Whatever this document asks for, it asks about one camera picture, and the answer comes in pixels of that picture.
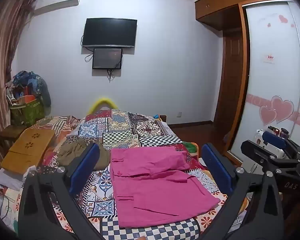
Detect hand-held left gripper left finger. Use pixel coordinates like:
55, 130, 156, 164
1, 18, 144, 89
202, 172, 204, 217
17, 143, 111, 240

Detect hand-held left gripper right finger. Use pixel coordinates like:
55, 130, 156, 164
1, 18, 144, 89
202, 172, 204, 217
197, 142, 284, 240

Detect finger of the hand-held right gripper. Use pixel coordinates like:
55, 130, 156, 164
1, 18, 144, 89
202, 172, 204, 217
262, 131, 300, 160
240, 139, 300, 175

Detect pink pants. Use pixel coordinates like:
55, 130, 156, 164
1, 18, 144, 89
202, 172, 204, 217
110, 145, 221, 228

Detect white suitcase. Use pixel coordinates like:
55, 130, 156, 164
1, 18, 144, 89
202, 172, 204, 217
254, 129, 292, 159

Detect olive green garment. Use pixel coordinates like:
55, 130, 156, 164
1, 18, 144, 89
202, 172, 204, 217
57, 140, 111, 171

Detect floral bed sheet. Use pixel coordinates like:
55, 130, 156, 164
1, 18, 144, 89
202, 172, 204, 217
0, 184, 249, 240

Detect striped quilt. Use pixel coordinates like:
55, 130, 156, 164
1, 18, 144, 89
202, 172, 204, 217
36, 115, 81, 137

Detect patchwork print blanket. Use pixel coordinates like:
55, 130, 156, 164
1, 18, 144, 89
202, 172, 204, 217
37, 109, 228, 240

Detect wooden lap table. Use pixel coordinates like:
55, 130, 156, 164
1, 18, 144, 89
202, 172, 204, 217
1, 128, 56, 175

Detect yellow curved pillow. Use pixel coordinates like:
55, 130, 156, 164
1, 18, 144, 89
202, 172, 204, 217
88, 97, 119, 115

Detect white folded cloth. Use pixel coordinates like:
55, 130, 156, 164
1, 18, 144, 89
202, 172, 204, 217
0, 165, 37, 191

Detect red white sticker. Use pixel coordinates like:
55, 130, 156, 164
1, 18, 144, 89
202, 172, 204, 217
262, 53, 276, 65

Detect green bag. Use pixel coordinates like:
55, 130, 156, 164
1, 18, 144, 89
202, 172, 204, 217
9, 97, 46, 127

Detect wooden stool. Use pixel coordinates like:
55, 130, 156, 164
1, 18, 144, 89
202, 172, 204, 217
0, 124, 28, 142

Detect orange box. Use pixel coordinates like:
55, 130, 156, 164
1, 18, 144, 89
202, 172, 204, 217
19, 87, 38, 103

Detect pile of clothes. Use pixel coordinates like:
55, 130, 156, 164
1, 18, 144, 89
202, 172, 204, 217
6, 70, 52, 107

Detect small black monitor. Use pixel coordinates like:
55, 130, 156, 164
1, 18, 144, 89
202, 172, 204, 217
92, 47, 123, 70

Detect striped brown curtain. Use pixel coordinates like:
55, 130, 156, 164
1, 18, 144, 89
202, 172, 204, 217
0, 0, 37, 157

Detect wooden wardrobe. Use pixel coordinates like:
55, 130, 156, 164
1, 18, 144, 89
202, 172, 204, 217
194, 0, 300, 166

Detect black wall television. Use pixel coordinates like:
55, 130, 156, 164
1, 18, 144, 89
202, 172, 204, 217
81, 18, 137, 48

